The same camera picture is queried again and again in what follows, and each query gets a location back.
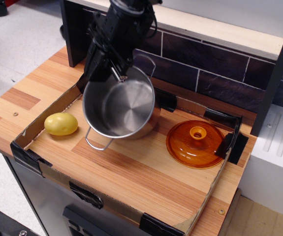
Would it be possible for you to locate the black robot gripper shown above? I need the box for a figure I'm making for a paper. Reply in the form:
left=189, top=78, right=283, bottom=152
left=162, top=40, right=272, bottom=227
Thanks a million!
left=84, top=7, right=154, bottom=83

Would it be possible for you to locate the stainless steel metal pot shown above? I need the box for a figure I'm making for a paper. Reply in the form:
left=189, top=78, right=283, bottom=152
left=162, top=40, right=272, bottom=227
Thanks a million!
left=83, top=66, right=161, bottom=141

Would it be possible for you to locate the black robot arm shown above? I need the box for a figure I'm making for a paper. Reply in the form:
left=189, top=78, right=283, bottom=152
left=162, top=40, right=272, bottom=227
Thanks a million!
left=83, top=0, right=162, bottom=82

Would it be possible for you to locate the orange transparent pot lid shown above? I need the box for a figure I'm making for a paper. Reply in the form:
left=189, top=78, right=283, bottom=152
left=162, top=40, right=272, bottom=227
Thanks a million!
left=166, top=120, right=227, bottom=169

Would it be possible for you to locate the brown cardboard fence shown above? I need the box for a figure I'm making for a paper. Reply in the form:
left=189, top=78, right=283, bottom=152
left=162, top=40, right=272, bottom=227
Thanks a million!
left=9, top=69, right=254, bottom=236

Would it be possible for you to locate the yellow plastic potato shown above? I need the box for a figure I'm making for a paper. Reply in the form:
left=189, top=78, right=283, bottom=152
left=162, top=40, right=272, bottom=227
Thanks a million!
left=44, top=113, right=78, bottom=136

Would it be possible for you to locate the black oven control panel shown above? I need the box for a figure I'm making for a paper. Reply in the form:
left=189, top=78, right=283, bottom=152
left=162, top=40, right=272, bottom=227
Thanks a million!
left=62, top=206, right=122, bottom=236

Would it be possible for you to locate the white toy sink drainboard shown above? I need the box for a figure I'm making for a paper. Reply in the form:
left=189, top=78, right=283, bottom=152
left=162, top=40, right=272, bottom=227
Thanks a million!
left=239, top=105, right=283, bottom=214

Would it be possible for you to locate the black cable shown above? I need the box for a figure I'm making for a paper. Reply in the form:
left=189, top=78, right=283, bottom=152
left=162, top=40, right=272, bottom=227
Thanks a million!
left=141, top=3, right=158, bottom=39

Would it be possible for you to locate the dark wooden shelf frame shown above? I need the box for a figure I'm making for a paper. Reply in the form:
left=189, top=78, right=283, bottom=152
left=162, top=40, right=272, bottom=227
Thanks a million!
left=60, top=0, right=283, bottom=136

